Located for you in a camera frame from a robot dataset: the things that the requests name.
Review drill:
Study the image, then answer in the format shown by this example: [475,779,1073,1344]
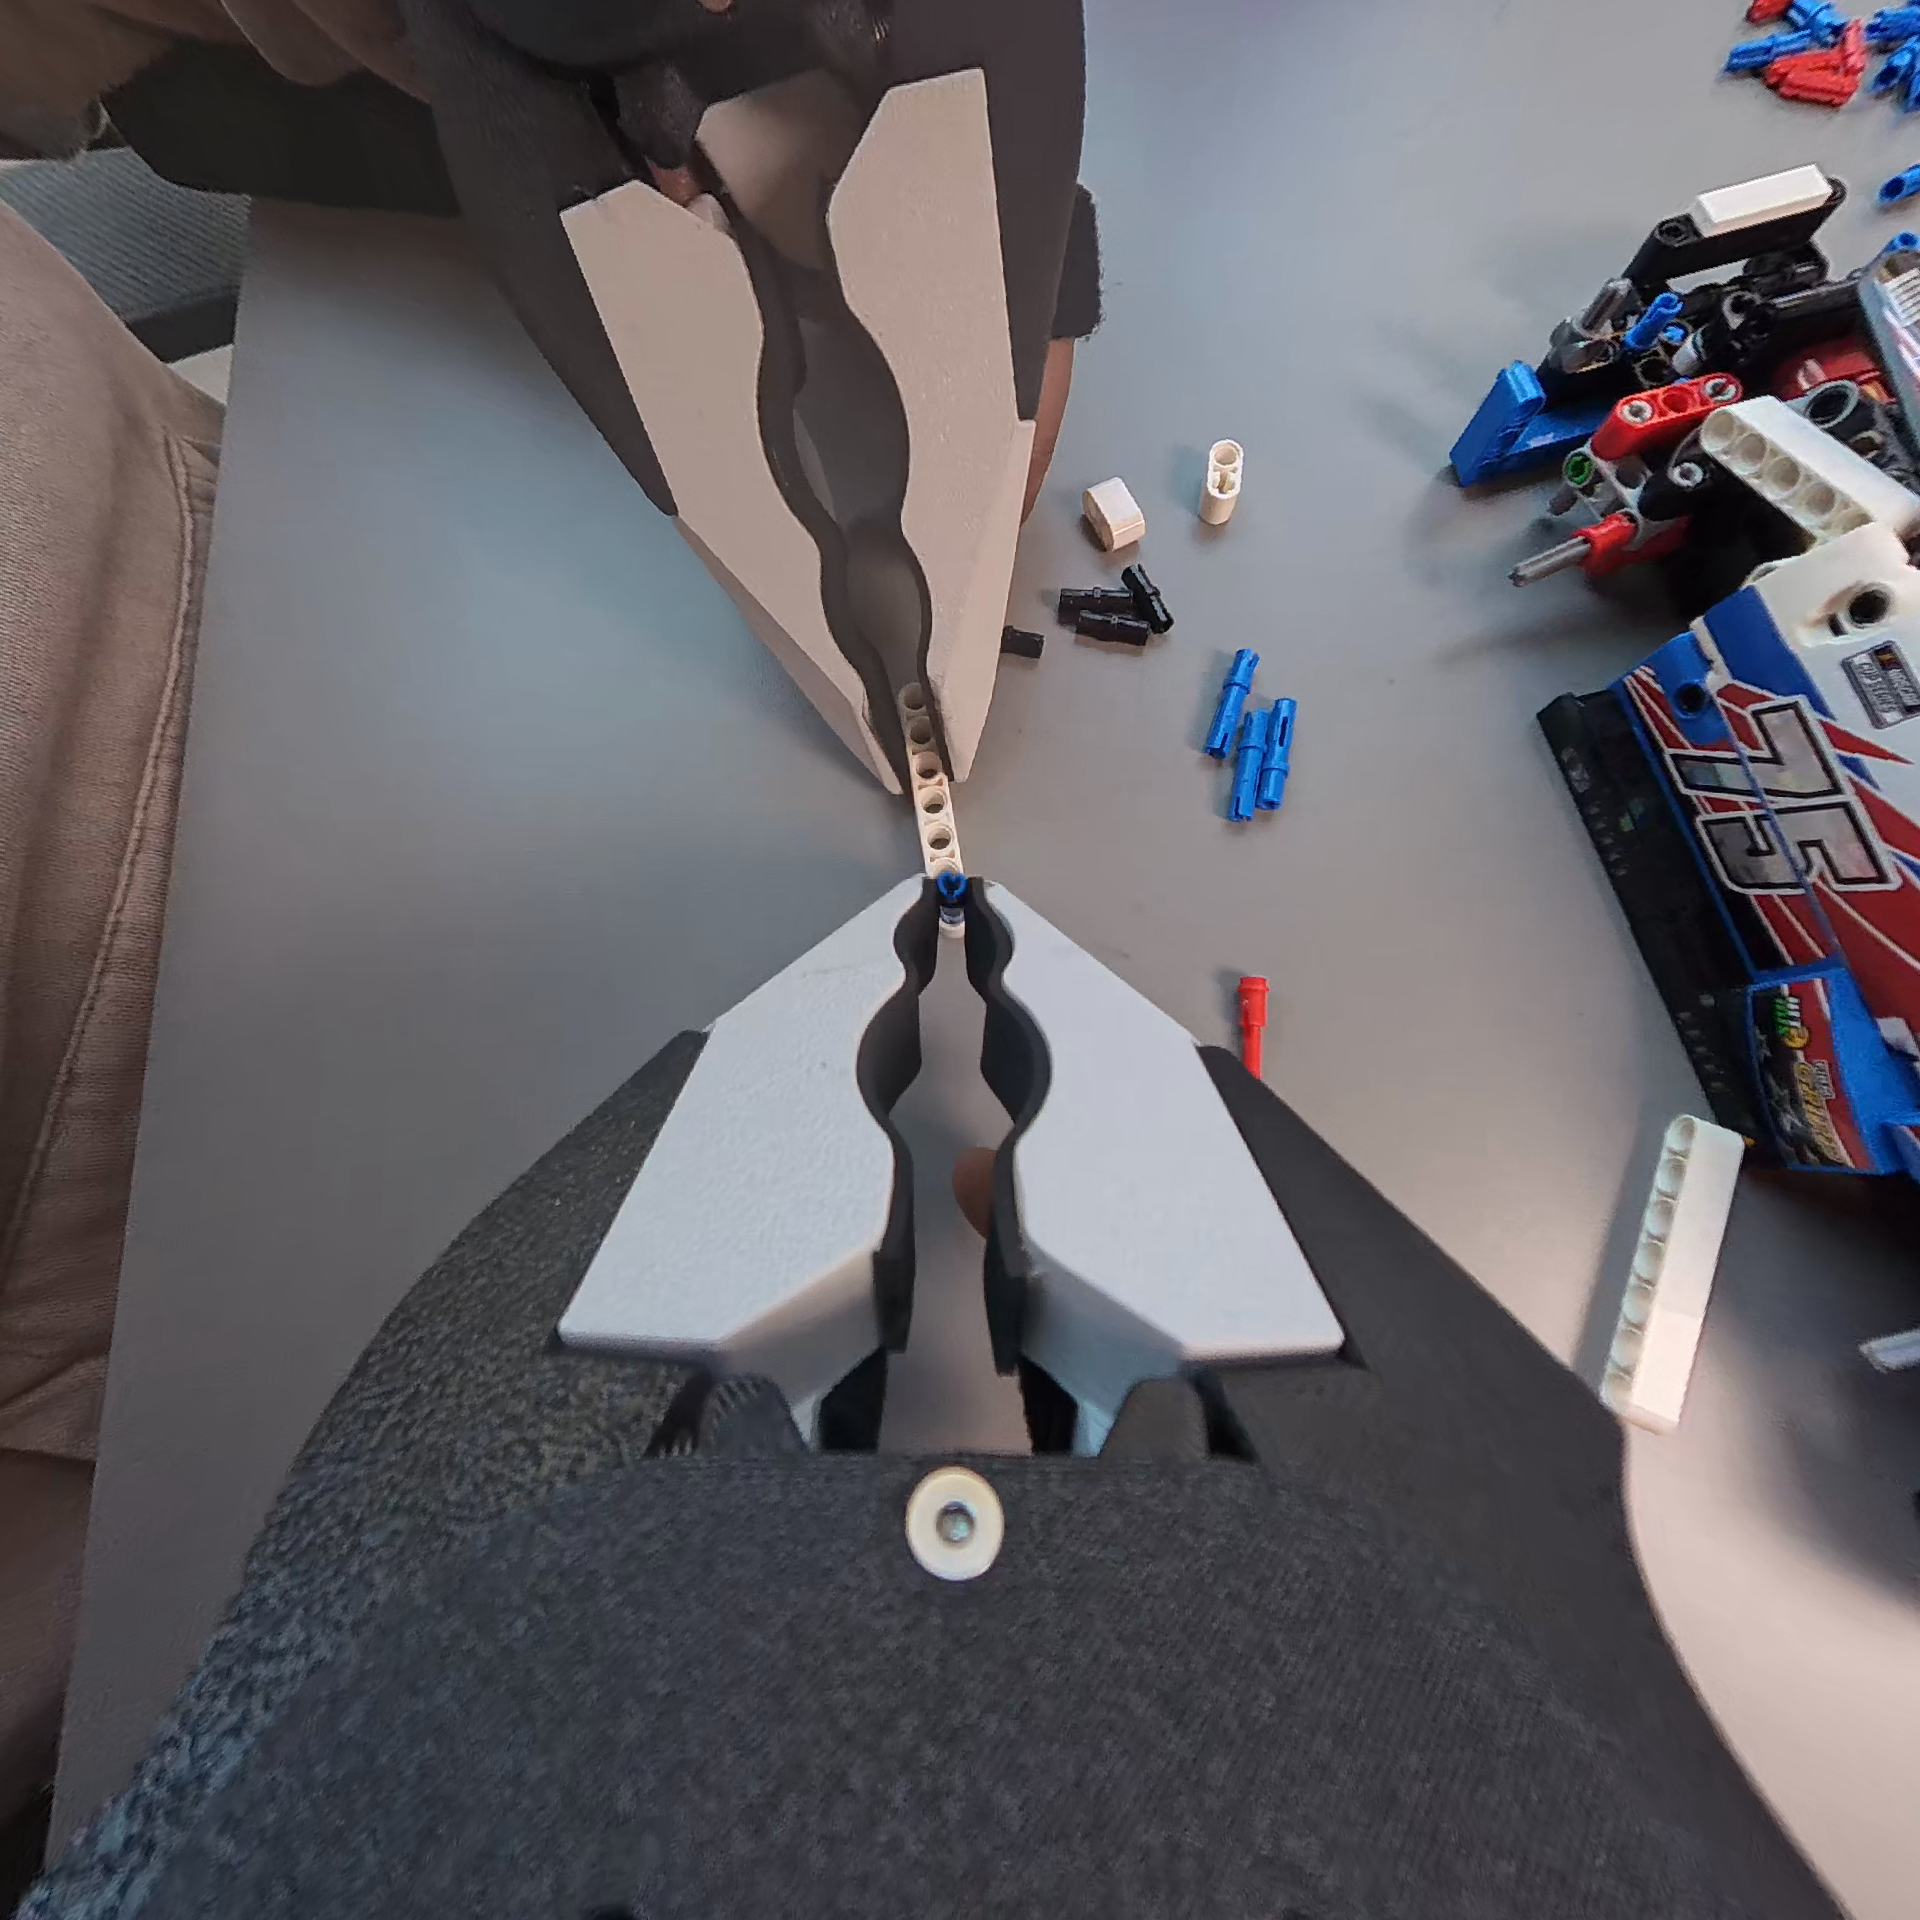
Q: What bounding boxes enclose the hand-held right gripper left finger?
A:
[558,874,922,1453]

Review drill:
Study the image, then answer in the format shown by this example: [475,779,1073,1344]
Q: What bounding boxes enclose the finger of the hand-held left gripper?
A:
[821,67,1039,790]
[558,176,917,790]

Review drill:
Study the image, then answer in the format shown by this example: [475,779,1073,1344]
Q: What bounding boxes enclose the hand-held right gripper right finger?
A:
[964,876,1346,1459]

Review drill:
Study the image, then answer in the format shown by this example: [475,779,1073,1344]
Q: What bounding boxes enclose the thin white holed toy beam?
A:
[894,679,974,945]

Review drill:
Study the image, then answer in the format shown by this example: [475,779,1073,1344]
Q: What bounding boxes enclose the person's left hand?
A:
[1024,332,1077,505]

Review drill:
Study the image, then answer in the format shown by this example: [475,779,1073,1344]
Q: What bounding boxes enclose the grey chair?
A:
[0,151,250,363]

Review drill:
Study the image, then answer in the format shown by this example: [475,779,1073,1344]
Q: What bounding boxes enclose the thick white holed toy beam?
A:
[1598,1114,1745,1438]

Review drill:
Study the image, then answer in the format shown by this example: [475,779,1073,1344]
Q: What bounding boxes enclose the toy brick race car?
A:
[1445,172,1920,1181]

